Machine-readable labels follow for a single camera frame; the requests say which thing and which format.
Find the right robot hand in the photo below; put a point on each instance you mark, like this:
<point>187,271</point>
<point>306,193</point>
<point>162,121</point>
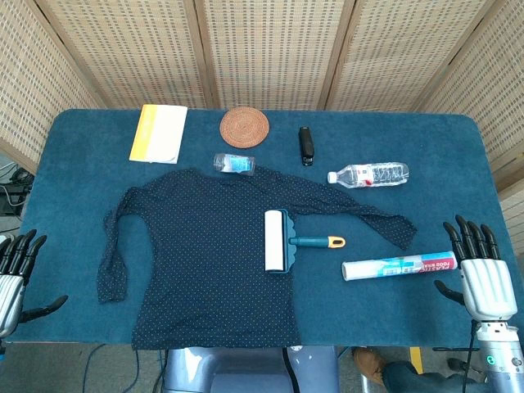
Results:
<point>485,282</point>

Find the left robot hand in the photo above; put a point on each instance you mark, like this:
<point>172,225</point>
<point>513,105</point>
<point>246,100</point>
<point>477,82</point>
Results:
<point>9,282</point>

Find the teal lint roller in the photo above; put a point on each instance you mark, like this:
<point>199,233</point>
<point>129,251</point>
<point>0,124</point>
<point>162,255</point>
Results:
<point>278,241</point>

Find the dark dotted long-sleeve shirt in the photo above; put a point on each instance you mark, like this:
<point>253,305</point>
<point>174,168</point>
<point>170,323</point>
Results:
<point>204,254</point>

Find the plastic food wrap roll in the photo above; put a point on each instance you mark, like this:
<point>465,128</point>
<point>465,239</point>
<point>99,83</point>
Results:
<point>399,266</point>

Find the person's leg in jeans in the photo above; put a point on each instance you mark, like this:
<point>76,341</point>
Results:
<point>425,376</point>

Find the blue carpet table cover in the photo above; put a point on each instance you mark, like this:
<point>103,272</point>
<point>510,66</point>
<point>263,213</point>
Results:
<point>368,213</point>

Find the brown leather shoe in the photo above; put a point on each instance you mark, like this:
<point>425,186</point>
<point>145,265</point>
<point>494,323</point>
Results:
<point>368,364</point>

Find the large clear water bottle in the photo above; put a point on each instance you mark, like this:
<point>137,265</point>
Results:
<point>370,175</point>

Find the yellow and white booklet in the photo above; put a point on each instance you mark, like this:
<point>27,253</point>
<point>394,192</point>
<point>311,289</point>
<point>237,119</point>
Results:
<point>159,134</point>

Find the black stapler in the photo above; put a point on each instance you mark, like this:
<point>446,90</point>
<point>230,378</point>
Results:
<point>306,145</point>

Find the grey robot torso base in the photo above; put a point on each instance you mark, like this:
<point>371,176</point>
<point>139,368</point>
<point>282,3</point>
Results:
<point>229,370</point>

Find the small clear plastic bottle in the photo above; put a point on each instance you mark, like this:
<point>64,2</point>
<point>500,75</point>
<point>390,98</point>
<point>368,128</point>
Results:
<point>234,163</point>

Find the round woven rattan coaster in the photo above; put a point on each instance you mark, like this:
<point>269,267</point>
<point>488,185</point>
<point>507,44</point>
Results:
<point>245,126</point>

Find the woven bamboo folding screen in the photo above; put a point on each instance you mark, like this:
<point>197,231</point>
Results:
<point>270,53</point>

